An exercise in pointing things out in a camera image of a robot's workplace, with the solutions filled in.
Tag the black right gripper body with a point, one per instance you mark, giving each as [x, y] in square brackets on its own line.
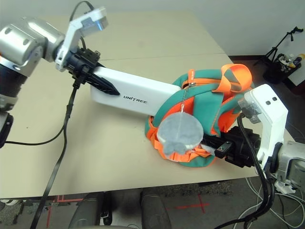
[234, 152]

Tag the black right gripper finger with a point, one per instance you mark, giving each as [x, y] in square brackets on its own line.
[218, 141]

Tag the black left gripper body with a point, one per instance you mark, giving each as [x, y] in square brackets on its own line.
[79, 62]

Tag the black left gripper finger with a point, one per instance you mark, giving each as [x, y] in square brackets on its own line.
[104, 86]

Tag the white Unitree pencil case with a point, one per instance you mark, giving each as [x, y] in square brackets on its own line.
[133, 88]

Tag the teal and orange backpack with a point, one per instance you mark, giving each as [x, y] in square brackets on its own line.
[171, 100]

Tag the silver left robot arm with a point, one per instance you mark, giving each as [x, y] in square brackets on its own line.
[21, 45]

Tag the white power strip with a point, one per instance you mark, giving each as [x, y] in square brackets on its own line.
[284, 187]

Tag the black storage bin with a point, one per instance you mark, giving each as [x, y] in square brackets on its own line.
[276, 71]

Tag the grey robot right leg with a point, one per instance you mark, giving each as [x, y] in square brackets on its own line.
[155, 210]

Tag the grey robot leg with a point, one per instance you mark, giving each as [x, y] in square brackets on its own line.
[88, 210]
[155, 210]

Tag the black tripod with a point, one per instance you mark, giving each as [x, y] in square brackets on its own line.
[274, 50]

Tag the blue yellow bottle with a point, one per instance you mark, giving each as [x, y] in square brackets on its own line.
[299, 59]

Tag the grey robot left leg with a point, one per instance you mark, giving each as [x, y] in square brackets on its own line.
[88, 210]

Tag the white shoe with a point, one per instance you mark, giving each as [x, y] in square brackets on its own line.
[9, 202]

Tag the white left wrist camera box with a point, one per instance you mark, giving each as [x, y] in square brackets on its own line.
[71, 35]

